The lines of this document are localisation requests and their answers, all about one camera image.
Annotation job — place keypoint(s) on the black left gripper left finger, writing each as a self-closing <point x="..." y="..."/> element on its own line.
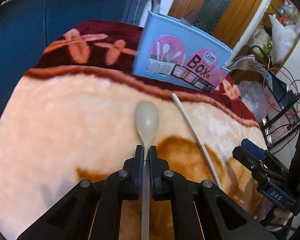
<point x="134" y="166"/>

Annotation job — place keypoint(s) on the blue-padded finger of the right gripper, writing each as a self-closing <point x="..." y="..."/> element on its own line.
<point x="253" y="150"/>

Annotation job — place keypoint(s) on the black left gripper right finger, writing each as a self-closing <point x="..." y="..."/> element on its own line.
<point x="157" y="168"/>

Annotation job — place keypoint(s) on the grey long-handled spoon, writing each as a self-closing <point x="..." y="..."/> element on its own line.
<point x="147" y="123"/>

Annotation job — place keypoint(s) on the white chopstick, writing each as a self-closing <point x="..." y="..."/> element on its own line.
<point x="200" y="143"/>

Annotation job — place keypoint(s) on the right hand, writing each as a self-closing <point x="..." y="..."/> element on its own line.
<point x="266" y="207"/>

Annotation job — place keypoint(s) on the black metal rack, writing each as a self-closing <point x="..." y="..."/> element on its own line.
<point x="280" y="127"/>

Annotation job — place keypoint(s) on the red and peach plush blanket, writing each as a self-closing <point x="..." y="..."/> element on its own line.
<point x="71" y="117"/>

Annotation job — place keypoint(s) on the clear plastic bags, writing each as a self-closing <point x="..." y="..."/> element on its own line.
<point x="283" y="37"/>

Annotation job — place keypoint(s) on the light blue utensil box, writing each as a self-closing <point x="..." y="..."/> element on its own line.
<point x="172" y="52"/>

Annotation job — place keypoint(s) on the brown wooden door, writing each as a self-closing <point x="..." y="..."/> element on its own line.
<point x="226" y="20"/>

